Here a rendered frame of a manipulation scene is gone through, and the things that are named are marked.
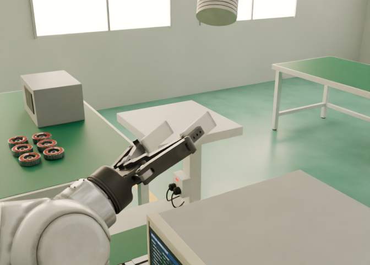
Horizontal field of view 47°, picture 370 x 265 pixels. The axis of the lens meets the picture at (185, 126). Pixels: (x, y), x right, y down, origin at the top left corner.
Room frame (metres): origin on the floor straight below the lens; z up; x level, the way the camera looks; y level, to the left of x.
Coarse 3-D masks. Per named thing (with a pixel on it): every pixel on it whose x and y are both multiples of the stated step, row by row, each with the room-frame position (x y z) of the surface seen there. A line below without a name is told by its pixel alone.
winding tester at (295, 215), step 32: (256, 192) 0.77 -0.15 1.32; (288, 192) 0.77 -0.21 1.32; (320, 192) 0.77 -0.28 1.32; (160, 224) 0.65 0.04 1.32; (192, 224) 0.65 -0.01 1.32; (224, 224) 0.65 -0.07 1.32; (256, 224) 0.65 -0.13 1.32; (288, 224) 0.65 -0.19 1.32; (320, 224) 0.65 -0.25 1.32; (352, 224) 0.65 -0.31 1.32; (192, 256) 0.56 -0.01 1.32; (224, 256) 0.56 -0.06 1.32; (256, 256) 0.56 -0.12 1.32; (288, 256) 0.56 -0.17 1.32; (320, 256) 0.56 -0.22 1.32; (352, 256) 0.56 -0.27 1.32
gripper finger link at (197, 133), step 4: (196, 128) 0.64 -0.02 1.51; (200, 128) 0.63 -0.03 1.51; (192, 132) 0.63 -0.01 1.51; (196, 132) 0.63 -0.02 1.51; (200, 132) 0.63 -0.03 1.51; (204, 132) 0.64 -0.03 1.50; (192, 136) 0.62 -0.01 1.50; (196, 136) 0.62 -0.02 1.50; (200, 136) 0.63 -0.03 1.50; (192, 140) 0.62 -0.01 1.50; (196, 140) 0.62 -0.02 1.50; (188, 144) 0.59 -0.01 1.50; (192, 144) 0.59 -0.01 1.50; (188, 148) 0.59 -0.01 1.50; (192, 148) 0.59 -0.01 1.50
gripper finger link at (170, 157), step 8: (176, 144) 0.59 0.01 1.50; (184, 144) 0.59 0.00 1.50; (168, 152) 0.58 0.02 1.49; (176, 152) 0.59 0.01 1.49; (184, 152) 0.59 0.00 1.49; (192, 152) 0.59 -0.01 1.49; (152, 160) 0.58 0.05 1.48; (160, 160) 0.58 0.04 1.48; (168, 160) 0.58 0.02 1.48; (176, 160) 0.58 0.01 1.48; (144, 168) 0.57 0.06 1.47; (152, 168) 0.58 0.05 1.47; (160, 168) 0.58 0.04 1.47; (168, 168) 0.58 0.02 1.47; (152, 176) 0.57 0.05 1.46; (144, 184) 0.56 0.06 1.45
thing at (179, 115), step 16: (128, 112) 1.59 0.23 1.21; (144, 112) 1.59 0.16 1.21; (160, 112) 1.59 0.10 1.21; (176, 112) 1.59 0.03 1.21; (192, 112) 1.59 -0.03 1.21; (128, 128) 1.48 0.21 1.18; (144, 128) 1.42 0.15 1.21; (176, 128) 1.42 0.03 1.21; (224, 128) 1.42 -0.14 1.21; (240, 128) 1.44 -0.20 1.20; (160, 144) 1.27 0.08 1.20; (192, 160) 1.63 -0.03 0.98; (176, 176) 1.63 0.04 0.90; (192, 176) 1.63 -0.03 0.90; (176, 192) 1.58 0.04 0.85; (192, 192) 1.63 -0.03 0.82
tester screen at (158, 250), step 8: (152, 240) 0.67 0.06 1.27; (152, 248) 0.67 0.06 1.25; (160, 248) 0.64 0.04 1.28; (152, 256) 0.67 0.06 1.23; (160, 256) 0.64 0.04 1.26; (168, 256) 0.61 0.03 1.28; (152, 264) 0.67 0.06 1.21; (160, 264) 0.64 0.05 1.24; (168, 264) 0.61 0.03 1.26; (176, 264) 0.58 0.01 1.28
